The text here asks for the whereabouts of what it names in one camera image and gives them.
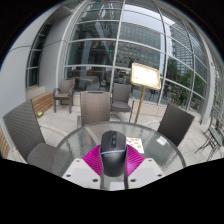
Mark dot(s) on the small white label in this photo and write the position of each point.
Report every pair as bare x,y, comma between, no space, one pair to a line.
162,140

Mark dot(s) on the black computer mouse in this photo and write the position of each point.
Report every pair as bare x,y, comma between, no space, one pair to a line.
113,156

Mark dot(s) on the green metal chair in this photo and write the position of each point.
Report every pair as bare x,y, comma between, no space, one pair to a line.
215,136

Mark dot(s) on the gold framed menu stand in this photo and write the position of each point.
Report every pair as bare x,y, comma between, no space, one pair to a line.
145,76

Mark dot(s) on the colourful printed leaflet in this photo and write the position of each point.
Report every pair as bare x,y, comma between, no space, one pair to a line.
136,144

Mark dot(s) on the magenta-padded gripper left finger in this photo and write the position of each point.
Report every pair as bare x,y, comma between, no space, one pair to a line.
78,171

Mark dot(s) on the wooden slatted bench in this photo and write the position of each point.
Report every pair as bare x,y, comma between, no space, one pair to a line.
42,102
4,143

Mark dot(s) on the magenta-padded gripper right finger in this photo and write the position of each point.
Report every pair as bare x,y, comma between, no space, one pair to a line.
146,171

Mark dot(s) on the white printed mouse pad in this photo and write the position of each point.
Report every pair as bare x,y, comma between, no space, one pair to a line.
117,186

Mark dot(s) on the grey wicker armchair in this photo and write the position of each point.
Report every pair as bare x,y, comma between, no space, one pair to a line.
66,89
120,96
175,123
23,130
95,106

